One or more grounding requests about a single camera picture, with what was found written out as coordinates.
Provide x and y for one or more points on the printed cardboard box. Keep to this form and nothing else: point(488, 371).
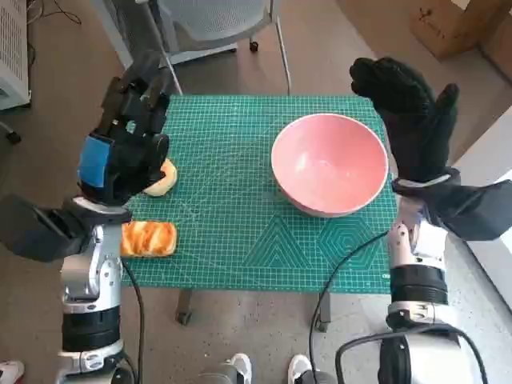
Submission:
point(452, 24)

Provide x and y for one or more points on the round toy bread bun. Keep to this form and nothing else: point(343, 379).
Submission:
point(166, 182)

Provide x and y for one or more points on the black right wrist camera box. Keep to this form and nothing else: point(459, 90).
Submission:
point(476, 212)

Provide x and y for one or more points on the red and white shoe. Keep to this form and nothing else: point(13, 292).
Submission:
point(10, 370)

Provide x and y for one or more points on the grey table leg with caster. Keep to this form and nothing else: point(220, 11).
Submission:
point(325, 310)
point(185, 306)

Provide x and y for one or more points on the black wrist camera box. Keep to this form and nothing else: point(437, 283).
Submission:
point(36, 228)
point(476, 212)

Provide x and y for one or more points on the pink bowl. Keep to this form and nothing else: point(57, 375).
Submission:
point(328, 160)

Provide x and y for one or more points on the black office chair caster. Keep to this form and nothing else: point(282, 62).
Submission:
point(14, 137)

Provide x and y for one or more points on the plain cardboard box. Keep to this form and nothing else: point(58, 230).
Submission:
point(500, 60)

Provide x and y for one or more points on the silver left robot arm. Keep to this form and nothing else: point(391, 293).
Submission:
point(92, 280)

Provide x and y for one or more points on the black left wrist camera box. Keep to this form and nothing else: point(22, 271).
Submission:
point(36, 228)

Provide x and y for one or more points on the rectangular braided toy bread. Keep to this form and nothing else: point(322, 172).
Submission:
point(150, 238)

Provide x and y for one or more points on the white perforated appliance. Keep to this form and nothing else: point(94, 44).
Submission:
point(12, 40)

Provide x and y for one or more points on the grey mesh chair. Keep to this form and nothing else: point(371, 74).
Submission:
point(224, 20)

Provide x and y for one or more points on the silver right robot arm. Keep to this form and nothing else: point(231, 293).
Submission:
point(420, 288)

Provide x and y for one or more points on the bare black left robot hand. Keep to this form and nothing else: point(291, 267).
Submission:
point(120, 160)

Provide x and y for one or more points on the green cutting mat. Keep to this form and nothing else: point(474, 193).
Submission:
point(224, 180)

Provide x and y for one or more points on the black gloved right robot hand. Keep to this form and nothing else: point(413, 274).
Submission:
point(416, 132)

